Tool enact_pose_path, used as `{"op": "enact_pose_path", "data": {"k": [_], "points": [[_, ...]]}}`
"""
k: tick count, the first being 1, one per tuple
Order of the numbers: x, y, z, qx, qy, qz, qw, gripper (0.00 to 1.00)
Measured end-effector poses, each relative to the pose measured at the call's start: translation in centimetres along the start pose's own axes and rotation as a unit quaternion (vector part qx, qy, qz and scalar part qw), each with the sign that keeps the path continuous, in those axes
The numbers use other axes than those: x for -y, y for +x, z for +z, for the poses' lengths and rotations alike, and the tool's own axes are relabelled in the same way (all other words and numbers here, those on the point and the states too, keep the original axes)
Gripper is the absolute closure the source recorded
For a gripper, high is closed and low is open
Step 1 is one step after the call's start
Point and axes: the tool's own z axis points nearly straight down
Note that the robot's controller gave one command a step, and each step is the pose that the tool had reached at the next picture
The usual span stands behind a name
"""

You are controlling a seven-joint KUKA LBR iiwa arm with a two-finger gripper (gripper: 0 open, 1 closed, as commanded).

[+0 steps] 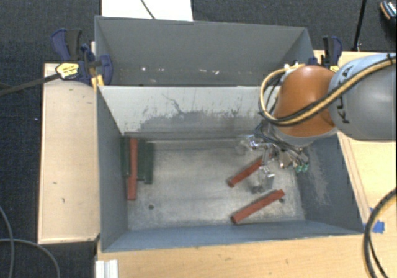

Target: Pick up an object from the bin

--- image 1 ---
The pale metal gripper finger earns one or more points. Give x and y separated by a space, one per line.
248 144
266 177

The red-brown flat block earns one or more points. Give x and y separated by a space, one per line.
259 206
245 173
133 168

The grey metal bin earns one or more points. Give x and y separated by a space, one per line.
198 190

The dark green flat block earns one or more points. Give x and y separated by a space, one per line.
145 162

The pale wood flat board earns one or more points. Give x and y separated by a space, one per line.
68 159

